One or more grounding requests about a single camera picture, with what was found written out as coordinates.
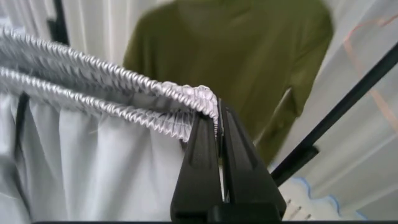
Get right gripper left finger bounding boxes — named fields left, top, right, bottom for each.
left=170, top=113, right=224, bottom=222

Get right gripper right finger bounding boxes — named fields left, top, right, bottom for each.
left=218, top=98, right=287, bottom=222

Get pale grey shorts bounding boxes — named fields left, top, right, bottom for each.
left=0, top=26, right=220, bottom=222

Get green long-sleeved shirt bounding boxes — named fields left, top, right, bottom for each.
left=123, top=0, right=335, bottom=166

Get white laundry basket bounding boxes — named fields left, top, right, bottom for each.
left=281, top=198, right=312, bottom=222

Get black clothes rack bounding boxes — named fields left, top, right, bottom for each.
left=46, top=0, right=398, bottom=187

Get pink clothes hanger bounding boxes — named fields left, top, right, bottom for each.
left=343, top=14, right=398, bottom=133

